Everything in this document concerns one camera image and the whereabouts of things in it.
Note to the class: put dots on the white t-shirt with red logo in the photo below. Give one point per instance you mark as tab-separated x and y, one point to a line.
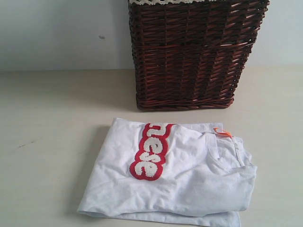
170	173

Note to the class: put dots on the dark brown wicker basket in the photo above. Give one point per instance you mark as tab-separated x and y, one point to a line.
191	56

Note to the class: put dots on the orange shirt neck label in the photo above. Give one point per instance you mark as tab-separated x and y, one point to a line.
222	132

